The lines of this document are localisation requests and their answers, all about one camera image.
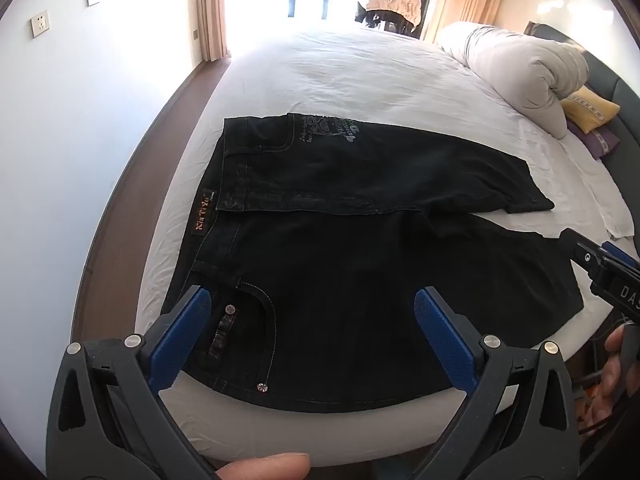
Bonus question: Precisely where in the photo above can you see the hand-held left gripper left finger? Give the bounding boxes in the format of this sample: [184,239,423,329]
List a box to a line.
[45,285,217,480]

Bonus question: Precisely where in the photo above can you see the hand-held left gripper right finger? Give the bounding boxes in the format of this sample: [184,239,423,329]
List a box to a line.
[412,287,581,480]

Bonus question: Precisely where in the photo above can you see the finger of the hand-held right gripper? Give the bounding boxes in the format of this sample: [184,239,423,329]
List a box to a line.
[557,228,622,277]

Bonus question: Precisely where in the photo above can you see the black denim pants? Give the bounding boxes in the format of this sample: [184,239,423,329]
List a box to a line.
[161,114,586,415]

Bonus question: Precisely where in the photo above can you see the person's right hand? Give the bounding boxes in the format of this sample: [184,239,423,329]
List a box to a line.
[577,324,640,436]

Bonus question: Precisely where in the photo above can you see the person's left hand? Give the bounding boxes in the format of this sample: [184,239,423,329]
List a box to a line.
[214,452,312,480]

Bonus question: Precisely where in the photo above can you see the purple pillow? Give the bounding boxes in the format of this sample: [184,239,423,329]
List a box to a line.
[567,120,621,161]

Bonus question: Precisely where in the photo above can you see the yellow patterned pillow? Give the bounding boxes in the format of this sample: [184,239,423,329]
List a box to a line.
[560,85,622,135]

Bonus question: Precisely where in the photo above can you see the grey padded headboard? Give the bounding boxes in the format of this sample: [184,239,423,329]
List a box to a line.
[522,21,640,181]

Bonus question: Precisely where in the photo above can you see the rolled white duvet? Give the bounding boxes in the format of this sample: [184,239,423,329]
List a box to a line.
[437,21,591,141]

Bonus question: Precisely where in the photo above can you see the bed with white sheet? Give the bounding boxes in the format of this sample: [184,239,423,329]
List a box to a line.
[135,25,640,472]

